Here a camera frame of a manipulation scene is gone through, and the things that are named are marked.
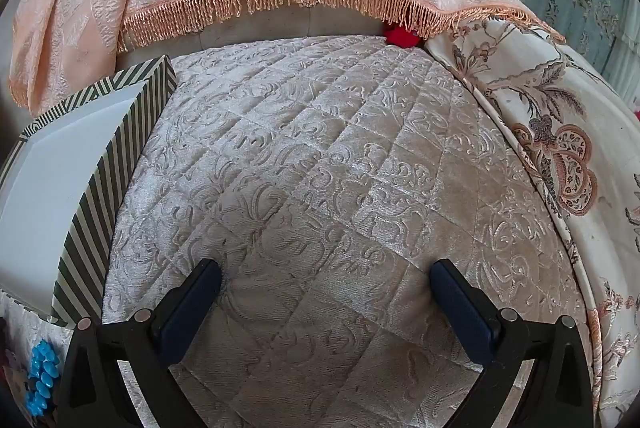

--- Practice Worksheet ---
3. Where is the beige sofa back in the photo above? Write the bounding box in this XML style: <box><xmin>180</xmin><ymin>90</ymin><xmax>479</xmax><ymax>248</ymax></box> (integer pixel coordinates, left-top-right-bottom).
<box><xmin>120</xmin><ymin>1</ymin><xmax>391</xmax><ymax>56</ymax></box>

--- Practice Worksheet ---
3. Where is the blue bead bracelet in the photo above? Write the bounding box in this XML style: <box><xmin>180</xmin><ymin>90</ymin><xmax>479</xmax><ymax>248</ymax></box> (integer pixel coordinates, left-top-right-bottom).
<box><xmin>26</xmin><ymin>340</ymin><xmax>60</xmax><ymax>416</ymax></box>

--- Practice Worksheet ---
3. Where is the floral patterned cushion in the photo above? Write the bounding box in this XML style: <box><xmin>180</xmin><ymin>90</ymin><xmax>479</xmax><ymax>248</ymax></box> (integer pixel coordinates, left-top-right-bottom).
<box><xmin>425</xmin><ymin>16</ymin><xmax>640</xmax><ymax>428</ymax></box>

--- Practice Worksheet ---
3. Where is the striped cardboard box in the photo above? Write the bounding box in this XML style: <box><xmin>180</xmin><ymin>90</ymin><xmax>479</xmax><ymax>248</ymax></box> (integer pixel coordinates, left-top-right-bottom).
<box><xmin>0</xmin><ymin>55</ymin><xmax>177</xmax><ymax>328</ymax></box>

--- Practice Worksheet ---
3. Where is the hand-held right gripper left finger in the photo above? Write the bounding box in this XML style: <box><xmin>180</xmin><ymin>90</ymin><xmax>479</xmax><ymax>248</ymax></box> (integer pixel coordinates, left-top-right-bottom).
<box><xmin>52</xmin><ymin>258</ymin><xmax>223</xmax><ymax>428</ymax></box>

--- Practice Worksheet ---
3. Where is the beige quilted bedspread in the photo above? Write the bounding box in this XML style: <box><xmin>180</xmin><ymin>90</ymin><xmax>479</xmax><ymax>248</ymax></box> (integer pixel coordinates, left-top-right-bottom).
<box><xmin>0</xmin><ymin>33</ymin><xmax>596</xmax><ymax>428</ymax></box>

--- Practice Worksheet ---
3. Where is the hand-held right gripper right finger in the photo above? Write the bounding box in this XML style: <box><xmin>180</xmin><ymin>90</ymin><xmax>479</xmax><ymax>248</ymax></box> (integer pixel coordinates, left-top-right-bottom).
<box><xmin>431</xmin><ymin>258</ymin><xmax>596</xmax><ymax>428</ymax></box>

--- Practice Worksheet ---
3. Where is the small red object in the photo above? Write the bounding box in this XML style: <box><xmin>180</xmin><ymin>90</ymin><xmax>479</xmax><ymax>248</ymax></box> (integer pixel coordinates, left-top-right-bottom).
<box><xmin>385</xmin><ymin>24</ymin><xmax>423</xmax><ymax>48</ymax></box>

